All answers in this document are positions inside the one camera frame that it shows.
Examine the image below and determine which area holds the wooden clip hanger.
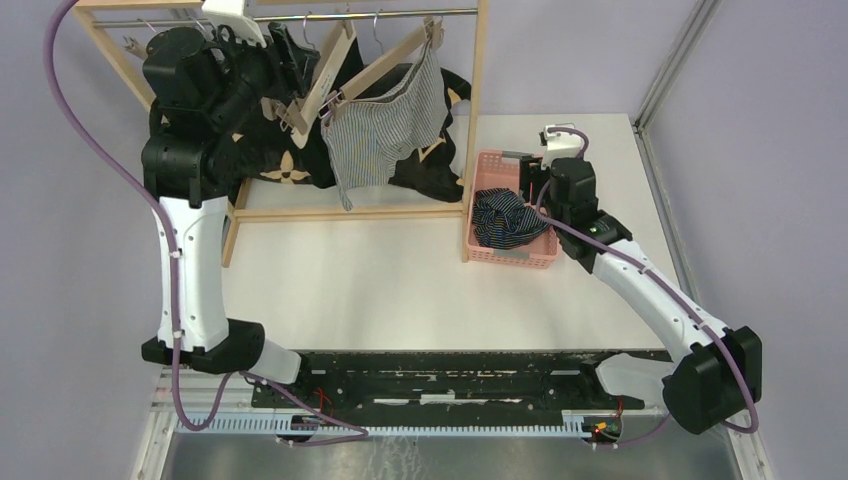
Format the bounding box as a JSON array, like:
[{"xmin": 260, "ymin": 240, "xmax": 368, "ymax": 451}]
[
  {"xmin": 190, "ymin": 17, "xmax": 215, "ymax": 41},
  {"xmin": 122, "ymin": 18, "xmax": 160, "ymax": 61},
  {"xmin": 260, "ymin": 19, "xmax": 356, "ymax": 149},
  {"xmin": 319, "ymin": 16, "xmax": 443, "ymax": 120}
]

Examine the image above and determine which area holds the navy striped underwear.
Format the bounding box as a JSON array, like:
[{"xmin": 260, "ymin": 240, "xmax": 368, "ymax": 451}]
[{"xmin": 471, "ymin": 188, "xmax": 549, "ymax": 250}]

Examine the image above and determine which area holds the black underwear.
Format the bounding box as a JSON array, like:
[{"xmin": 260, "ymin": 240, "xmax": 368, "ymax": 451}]
[{"xmin": 308, "ymin": 38, "xmax": 364, "ymax": 92}]

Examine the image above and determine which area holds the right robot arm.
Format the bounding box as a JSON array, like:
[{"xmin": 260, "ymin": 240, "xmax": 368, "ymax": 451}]
[{"xmin": 519, "ymin": 155, "xmax": 763, "ymax": 434}]

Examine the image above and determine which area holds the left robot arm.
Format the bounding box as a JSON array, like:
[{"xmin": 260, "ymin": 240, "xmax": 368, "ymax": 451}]
[{"xmin": 141, "ymin": 25, "xmax": 315, "ymax": 407}]

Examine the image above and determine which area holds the grey striped underwear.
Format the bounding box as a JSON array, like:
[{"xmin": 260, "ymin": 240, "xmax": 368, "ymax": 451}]
[{"xmin": 321, "ymin": 44, "xmax": 448, "ymax": 211}]

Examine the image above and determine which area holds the empty wooden clip hanger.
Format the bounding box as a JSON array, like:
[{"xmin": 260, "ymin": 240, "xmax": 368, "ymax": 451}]
[{"xmin": 122, "ymin": 18, "xmax": 160, "ymax": 61}]

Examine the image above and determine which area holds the pink plastic basket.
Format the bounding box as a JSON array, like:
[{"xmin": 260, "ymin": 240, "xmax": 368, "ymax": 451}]
[{"xmin": 466, "ymin": 150, "xmax": 560, "ymax": 269}]

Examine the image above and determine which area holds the black floral blanket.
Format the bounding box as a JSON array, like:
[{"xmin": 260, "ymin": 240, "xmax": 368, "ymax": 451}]
[{"xmin": 148, "ymin": 62, "xmax": 473, "ymax": 204}]

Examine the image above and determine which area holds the metal hanging rod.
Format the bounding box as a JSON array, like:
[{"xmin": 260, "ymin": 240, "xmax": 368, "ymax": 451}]
[{"xmin": 93, "ymin": 8, "xmax": 479, "ymax": 29}]

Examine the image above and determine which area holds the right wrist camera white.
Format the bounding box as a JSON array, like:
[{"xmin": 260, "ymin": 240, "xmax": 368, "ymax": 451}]
[{"xmin": 541, "ymin": 123, "xmax": 587, "ymax": 170}]

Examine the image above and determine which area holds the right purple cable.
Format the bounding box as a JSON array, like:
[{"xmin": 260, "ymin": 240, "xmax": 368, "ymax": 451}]
[{"xmin": 533, "ymin": 125, "xmax": 761, "ymax": 452}]

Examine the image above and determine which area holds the purple cable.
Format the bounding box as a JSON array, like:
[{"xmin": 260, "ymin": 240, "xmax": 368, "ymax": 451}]
[
  {"xmin": 533, "ymin": 125, "xmax": 761, "ymax": 452},
  {"xmin": 42, "ymin": 0, "xmax": 234, "ymax": 433}
]

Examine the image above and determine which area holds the wooden clothes rack frame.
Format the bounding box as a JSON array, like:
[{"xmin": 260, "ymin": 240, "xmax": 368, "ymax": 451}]
[{"xmin": 71, "ymin": 1, "xmax": 489, "ymax": 268}]

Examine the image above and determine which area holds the aluminium corner post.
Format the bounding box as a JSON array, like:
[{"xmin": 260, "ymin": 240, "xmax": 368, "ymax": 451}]
[{"xmin": 632, "ymin": 0, "xmax": 722, "ymax": 132}]

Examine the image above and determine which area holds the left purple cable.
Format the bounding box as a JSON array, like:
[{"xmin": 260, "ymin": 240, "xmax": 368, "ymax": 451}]
[{"xmin": 42, "ymin": 0, "xmax": 234, "ymax": 433}]

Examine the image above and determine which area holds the white cable duct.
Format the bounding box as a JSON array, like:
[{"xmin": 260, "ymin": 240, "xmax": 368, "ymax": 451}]
[{"xmin": 201, "ymin": 411, "xmax": 595, "ymax": 440}]

